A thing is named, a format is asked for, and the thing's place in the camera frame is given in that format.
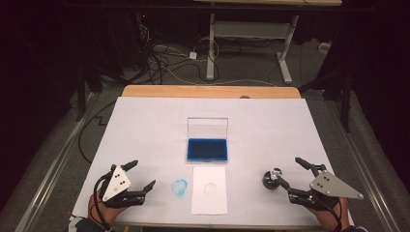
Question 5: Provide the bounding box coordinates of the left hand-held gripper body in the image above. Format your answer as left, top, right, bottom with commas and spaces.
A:
100, 163, 146, 209

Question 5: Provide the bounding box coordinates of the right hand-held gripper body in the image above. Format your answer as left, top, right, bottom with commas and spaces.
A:
288, 169, 365, 211

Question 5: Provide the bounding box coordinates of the round black stamp cap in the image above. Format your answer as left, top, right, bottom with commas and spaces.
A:
262, 180, 280, 191

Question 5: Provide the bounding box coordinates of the round black stamp clear knob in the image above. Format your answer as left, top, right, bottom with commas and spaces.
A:
261, 167, 284, 191

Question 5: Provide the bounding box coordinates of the blue ink pad clear lid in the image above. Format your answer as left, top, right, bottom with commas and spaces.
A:
186, 117, 229, 163

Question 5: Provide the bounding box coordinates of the person's right hand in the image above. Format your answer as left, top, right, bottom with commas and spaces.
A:
307, 198, 351, 231

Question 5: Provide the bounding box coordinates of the person's left hand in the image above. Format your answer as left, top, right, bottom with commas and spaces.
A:
88, 192, 127, 226

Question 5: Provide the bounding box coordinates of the small clear blue cup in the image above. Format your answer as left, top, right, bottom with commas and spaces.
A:
170, 178, 189, 197

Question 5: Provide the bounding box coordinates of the white table mat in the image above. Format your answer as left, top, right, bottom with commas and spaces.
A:
70, 96, 355, 228

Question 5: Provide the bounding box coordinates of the white paper sheet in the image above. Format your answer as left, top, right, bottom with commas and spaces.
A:
190, 165, 228, 217

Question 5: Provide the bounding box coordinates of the black stand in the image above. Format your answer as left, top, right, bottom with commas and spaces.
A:
299, 67, 355, 133

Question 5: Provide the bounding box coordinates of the left hand-held gripper cable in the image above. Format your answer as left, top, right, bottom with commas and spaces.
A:
92, 172, 114, 232

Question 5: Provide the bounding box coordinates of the hand-held gripper cable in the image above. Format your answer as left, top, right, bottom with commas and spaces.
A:
313, 192, 343, 232
92, 172, 114, 232

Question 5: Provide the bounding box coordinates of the right hand-held gripper cable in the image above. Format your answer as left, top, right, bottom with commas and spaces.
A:
313, 192, 343, 232

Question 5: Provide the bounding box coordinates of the metal floor rail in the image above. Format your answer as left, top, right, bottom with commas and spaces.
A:
14, 92, 99, 232
334, 105, 401, 232

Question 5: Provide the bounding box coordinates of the black floor cable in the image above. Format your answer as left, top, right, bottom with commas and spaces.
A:
78, 101, 117, 164

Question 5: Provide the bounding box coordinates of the tangle of floor cables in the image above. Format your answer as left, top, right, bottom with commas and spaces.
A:
138, 22, 221, 85

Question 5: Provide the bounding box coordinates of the white metal desk frame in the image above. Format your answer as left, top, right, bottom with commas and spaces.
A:
192, 0, 342, 85

